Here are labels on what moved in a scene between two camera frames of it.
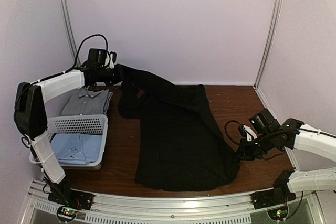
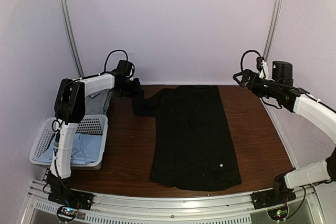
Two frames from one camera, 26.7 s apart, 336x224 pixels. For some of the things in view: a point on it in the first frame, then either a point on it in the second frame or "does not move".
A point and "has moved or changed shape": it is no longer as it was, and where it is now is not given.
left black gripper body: [116, 77] → [130, 89]
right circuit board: [279, 214] does not move
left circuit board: [66, 213] does not move
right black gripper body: [255, 151] → [253, 86]
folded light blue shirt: [77, 149] does not move
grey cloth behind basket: [86, 102] does not move
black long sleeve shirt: [181, 147] has moved or changed shape
